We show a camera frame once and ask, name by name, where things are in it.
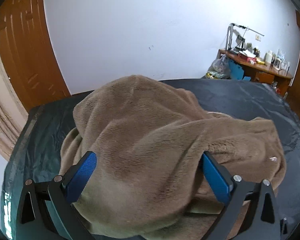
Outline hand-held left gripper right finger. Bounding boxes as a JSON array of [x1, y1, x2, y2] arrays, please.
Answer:
[[201, 151, 282, 240]]

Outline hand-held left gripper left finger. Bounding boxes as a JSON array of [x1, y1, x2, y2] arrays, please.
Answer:
[[16, 151, 98, 240]]

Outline brown fleece garment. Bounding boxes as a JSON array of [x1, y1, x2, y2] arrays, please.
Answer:
[[60, 74, 287, 240]]

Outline beige curtain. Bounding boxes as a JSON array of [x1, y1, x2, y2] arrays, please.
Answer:
[[0, 17, 28, 161]]

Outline yellow green snack bag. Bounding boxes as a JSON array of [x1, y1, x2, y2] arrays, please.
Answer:
[[206, 72, 230, 80]]

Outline clear plastic bag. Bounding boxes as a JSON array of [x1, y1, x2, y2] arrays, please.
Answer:
[[207, 55, 231, 78]]

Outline wooden desk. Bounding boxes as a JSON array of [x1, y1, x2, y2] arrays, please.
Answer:
[[217, 49, 294, 97]]

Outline red box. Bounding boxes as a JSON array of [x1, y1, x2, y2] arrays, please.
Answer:
[[237, 54, 257, 64]]

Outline clear glass containers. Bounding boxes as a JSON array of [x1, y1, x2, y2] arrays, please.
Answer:
[[272, 49, 291, 72]]

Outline wooden panel door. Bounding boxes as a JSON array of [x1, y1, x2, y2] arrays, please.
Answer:
[[0, 0, 72, 113]]

